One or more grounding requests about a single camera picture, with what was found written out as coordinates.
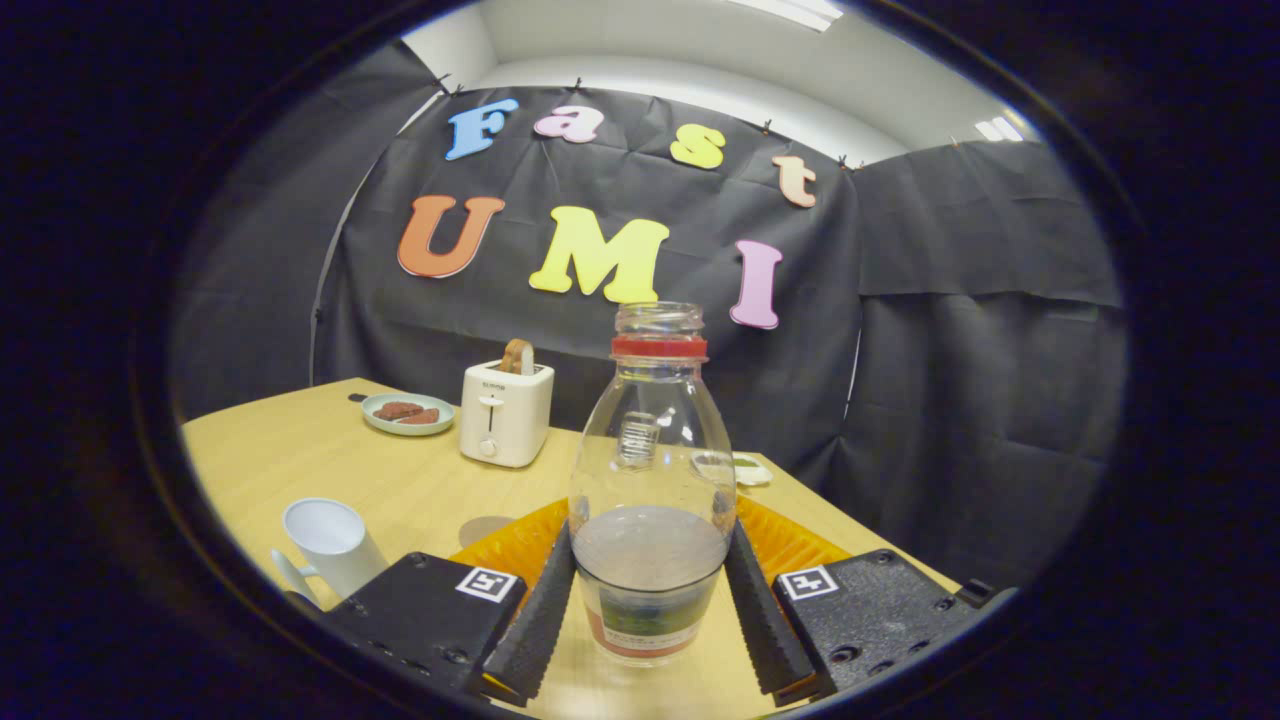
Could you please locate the wooden table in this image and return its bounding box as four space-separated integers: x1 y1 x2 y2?
180 377 961 720

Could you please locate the white toaster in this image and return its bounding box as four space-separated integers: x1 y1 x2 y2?
459 358 556 469

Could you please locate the white cup with handle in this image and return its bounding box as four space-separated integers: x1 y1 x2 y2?
270 497 389 607

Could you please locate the clear juice bottle red ring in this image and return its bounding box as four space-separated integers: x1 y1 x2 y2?
567 302 738 668

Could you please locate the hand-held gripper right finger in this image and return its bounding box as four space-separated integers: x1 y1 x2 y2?
722 495 1019 706

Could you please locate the round brown coaster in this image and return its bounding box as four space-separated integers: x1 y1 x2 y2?
458 515 516 549

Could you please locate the pale green plate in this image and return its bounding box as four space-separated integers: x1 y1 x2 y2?
361 391 457 437

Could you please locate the small metal wire basket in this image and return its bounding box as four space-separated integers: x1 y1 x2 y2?
617 408 677 469

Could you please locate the long ceiling light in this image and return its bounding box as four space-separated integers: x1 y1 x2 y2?
725 0 846 33

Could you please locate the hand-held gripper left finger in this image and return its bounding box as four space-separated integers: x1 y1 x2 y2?
320 498 579 709

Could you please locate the small white dish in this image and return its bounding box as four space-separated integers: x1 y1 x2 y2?
692 452 774 488

